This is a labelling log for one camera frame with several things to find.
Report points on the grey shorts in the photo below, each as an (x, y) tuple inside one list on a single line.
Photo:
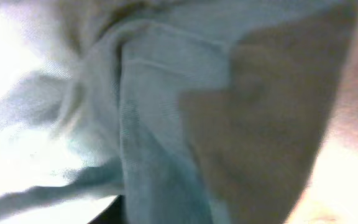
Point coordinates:
[(193, 111)]

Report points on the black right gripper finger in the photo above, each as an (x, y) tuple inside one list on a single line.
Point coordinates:
[(114, 214)]

